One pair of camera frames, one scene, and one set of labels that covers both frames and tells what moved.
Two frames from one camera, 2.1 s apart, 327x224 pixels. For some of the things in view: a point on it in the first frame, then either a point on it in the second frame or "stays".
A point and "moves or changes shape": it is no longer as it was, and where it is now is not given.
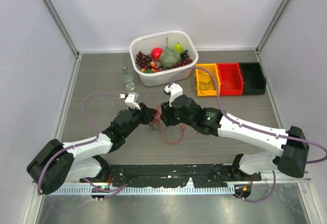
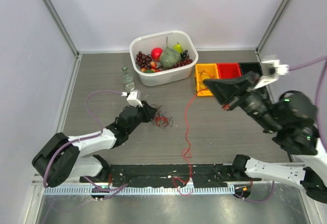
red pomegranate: [156, 53] stays
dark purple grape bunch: [184, 56] stays
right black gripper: [167, 116] -> [224, 90]
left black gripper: [145, 113] stays
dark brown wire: [158, 125] moves or changes shape
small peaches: [153, 67] stays
